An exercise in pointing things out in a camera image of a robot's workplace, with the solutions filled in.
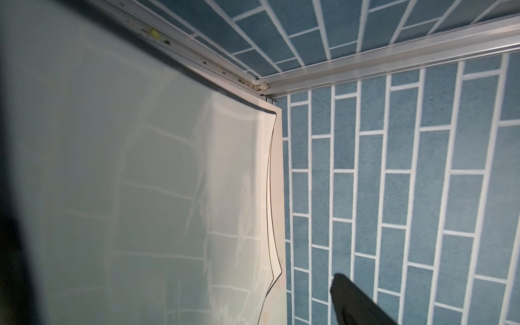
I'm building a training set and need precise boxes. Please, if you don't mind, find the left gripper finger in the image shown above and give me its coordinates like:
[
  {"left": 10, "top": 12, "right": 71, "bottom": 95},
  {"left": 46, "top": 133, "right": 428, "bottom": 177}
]
[{"left": 330, "top": 273, "right": 396, "bottom": 325}]

